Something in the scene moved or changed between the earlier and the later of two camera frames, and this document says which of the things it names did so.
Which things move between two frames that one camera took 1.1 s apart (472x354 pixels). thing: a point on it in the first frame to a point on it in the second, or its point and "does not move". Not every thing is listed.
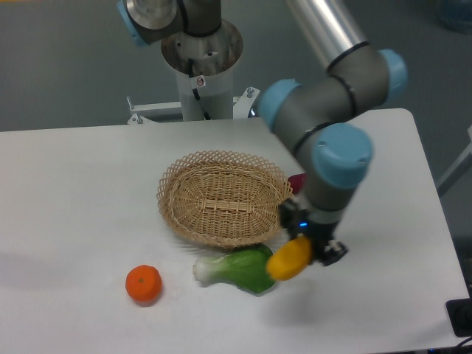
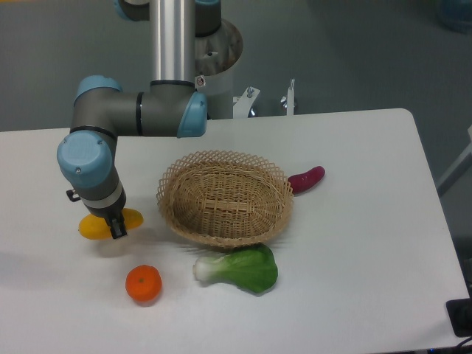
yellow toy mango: x=290 y=259 to x=95 y=227
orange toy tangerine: x=144 y=283 does not move
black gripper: x=319 y=234 to x=113 y=214
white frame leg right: x=462 y=166 does not move
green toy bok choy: x=245 y=268 does not move
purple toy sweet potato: x=297 y=181 does not move
